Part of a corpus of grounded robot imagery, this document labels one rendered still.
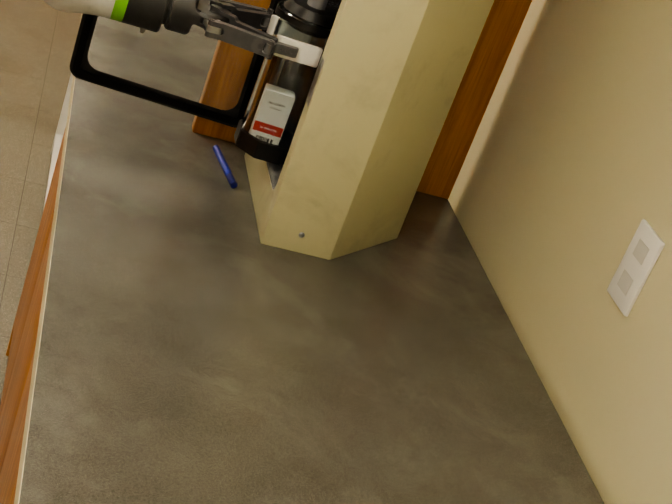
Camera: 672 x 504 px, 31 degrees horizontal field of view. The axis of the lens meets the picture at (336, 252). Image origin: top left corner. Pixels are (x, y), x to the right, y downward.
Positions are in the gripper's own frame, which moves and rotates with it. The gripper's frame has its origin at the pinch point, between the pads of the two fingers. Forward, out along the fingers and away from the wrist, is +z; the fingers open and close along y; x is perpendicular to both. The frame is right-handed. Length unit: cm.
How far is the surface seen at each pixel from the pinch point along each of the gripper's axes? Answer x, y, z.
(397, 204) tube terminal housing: 19.8, -3.3, 22.7
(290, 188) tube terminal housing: 17.3, -14.3, 2.8
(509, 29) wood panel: -6.2, 23.5, 38.8
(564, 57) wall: -7.9, 8.7, 43.9
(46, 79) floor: 123, 277, -33
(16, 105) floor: 123, 243, -41
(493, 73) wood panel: 2.0, 23.5, 39.2
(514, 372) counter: 27, -35, 38
